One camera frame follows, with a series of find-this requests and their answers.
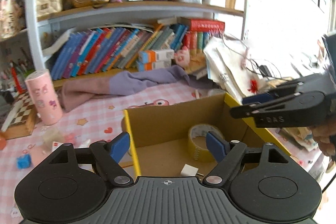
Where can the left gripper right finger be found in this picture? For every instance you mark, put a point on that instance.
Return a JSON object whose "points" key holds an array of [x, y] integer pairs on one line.
{"points": [[228, 155]]}

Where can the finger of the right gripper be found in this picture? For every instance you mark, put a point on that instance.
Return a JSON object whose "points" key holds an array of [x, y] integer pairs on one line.
{"points": [[282, 92], [245, 111]]}

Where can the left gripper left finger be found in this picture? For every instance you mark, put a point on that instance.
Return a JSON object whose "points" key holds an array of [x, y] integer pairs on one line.
{"points": [[107, 156]]}

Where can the white charger plug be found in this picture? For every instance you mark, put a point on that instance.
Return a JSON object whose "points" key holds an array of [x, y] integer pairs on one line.
{"points": [[189, 170]]}

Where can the white staples box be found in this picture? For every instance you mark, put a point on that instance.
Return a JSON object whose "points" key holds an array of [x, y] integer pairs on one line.
{"points": [[55, 145]]}

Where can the small blue object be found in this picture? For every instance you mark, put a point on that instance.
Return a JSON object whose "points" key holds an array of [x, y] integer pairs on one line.
{"points": [[24, 161]]}

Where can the person's right hand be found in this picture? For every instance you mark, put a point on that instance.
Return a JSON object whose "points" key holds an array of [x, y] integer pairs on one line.
{"points": [[322, 135]]}

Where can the yellow tape roll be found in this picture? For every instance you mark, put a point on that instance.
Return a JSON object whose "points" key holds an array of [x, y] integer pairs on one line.
{"points": [[197, 142]]}

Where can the yellow cardboard box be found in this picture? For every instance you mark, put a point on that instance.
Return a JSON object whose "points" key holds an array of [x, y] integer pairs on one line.
{"points": [[159, 134]]}

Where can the beige eraser block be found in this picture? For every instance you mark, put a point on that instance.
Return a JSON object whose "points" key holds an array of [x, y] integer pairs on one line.
{"points": [[51, 135]]}

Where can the pink purple cloth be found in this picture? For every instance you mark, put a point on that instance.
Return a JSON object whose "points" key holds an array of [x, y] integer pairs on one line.
{"points": [[76, 92]]}

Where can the pink pig plush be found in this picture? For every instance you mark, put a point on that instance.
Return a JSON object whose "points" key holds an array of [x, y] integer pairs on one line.
{"points": [[182, 57]]}

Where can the wooden chess board box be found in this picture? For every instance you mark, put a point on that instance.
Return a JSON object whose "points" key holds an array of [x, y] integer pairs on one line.
{"points": [[23, 122]]}

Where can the lower orange blue box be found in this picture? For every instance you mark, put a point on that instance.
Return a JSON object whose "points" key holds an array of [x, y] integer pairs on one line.
{"points": [[152, 66]]}

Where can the orange blue box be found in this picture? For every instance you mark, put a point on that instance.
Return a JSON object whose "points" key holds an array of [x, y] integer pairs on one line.
{"points": [[151, 56], [152, 66]]}

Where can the red thick dictionary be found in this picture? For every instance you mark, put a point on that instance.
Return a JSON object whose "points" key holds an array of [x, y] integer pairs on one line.
{"points": [[202, 25]]}

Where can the pink cylindrical container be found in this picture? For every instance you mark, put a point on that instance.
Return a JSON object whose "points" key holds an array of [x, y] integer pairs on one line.
{"points": [[43, 96]]}

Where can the upper orange blue box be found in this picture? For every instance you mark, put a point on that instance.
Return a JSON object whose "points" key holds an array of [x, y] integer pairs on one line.
{"points": [[151, 56]]}

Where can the white bookshelf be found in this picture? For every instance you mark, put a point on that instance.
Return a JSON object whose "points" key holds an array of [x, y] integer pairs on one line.
{"points": [[87, 17]]}

